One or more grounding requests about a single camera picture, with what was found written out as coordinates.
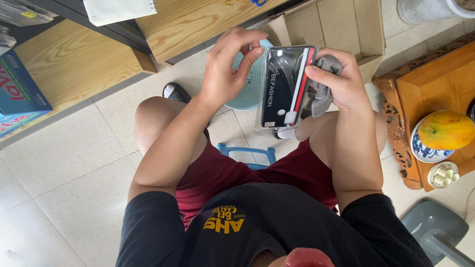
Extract clear plastic bag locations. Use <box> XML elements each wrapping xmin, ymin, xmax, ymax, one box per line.
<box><xmin>0</xmin><ymin>0</ymin><xmax>59</xmax><ymax>27</ymax></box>

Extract small cream bowl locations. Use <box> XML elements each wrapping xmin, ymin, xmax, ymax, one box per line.
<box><xmin>427</xmin><ymin>161</ymin><xmax>460</xmax><ymax>190</ymax></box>

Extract black phone case package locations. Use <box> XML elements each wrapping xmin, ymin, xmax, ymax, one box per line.
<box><xmin>255</xmin><ymin>45</ymin><xmax>318</xmax><ymax>131</ymax></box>

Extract flat blue printed box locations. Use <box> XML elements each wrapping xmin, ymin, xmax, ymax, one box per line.
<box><xmin>0</xmin><ymin>110</ymin><xmax>51</xmax><ymax>139</ymax></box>

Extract large blue printed box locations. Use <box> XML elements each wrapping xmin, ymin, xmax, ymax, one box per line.
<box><xmin>0</xmin><ymin>50</ymin><xmax>53</xmax><ymax>116</ymax></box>

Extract black printed t-shirt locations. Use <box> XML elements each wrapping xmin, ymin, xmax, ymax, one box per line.
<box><xmin>115</xmin><ymin>181</ymin><xmax>435</xmax><ymax>267</ymax></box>

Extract maroon shorts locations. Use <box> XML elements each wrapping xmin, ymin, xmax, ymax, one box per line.
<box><xmin>175</xmin><ymin>128</ymin><xmax>339</xmax><ymax>231</ymax></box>

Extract grey fan base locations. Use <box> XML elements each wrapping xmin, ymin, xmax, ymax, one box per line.
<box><xmin>400</xmin><ymin>200</ymin><xmax>475</xmax><ymax>267</ymax></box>

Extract white plant pot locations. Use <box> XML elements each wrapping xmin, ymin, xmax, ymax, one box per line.
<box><xmin>445</xmin><ymin>0</ymin><xmax>475</xmax><ymax>19</ymax></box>

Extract white sock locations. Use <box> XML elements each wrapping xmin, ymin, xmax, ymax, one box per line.
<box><xmin>272</xmin><ymin>125</ymin><xmax>298</xmax><ymax>141</ymax></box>

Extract light blue plastic basin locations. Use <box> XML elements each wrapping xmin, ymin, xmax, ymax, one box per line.
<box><xmin>222</xmin><ymin>39</ymin><xmax>276</xmax><ymax>111</ymax></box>

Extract blue plastic stool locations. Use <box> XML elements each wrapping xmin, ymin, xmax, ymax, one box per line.
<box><xmin>217</xmin><ymin>142</ymin><xmax>277</xmax><ymax>171</ymax></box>

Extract black sandal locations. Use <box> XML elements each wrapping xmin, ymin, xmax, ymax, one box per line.
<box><xmin>162</xmin><ymin>82</ymin><xmax>192</xmax><ymax>105</ymax></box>

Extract person's leg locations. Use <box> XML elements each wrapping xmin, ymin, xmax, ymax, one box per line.
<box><xmin>134</xmin><ymin>96</ymin><xmax>209</xmax><ymax>165</ymax></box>
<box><xmin>296</xmin><ymin>110</ymin><xmax>389</xmax><ymax>172</ymax></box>

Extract person's right hand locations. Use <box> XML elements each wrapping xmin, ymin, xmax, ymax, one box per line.
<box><xmin>304</xmin><ymin>47</ymin><xmax>373</xmax><ymax>113</ymax></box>

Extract person's left hand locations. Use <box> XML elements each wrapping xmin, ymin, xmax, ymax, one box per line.
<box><xmin>198</xmin><ymin>27</ymin><xmax>269</xmax><ymax>112</ymax></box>

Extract translucent white bucket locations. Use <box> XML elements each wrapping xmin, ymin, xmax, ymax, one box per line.
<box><xmin>396</xmin><ymin>0</ymin><xmax>458</xmax><ymax>25</ymax></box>

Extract yellow green papaya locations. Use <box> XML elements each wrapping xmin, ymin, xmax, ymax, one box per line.
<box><xmin>417</xmin><ymin>110</ymin><xmax>475</xmax><ymax>151</ymax></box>

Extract grey cloth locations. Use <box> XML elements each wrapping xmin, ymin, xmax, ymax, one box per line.
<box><xmin>301</xmin><ymin>55</ymin><xmax>343</xmax><ymax>119</ymax></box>

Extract light wooden low shelf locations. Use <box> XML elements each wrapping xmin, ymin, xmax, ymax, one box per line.
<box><xmin>0</xmin><ymin>19</ymin><xmax>158</xmax><ymax>151</ymax></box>

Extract blue and white plate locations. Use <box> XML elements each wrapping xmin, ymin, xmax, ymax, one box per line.
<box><xmin>410</xmin><ymin>119</ymin><xmax>456</xmax><ymax>164</ymax></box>

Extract carved wooden tea tray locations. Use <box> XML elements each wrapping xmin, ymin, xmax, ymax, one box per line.
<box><xmin>373</xmin><ymin>31</ymin><xmax>475</xmax><ymax>193</ymax></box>

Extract person's right leg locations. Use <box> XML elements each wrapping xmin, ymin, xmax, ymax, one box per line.
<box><xmin>296</xmin><ymin>110</ymin><xmax>389</xmax><ymax>172</ymax></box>

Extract brown cardboard box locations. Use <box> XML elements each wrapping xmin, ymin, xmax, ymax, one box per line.
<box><xmin>259</xmin><ymin>0</ymin><xmax>387</xmax><ymax>84</ymax></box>

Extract light wooden desk top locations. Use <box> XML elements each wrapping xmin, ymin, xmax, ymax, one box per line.
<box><xmin>135</xmin><ymin>0</ymin><xmax>292</xmax><ymax>64</ymax></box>

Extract person's left leg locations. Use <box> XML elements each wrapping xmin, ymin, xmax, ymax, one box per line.
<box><xmin>134</xmin><ymin>96</ymin><xmax>209</xmax><ymax>165</ymax></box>

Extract white spiral notebook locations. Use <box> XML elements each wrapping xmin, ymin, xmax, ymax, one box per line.
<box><xmin>82</xmin><ymin>0</ymin><xmax>159</xmax><ymax>27</ymax></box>

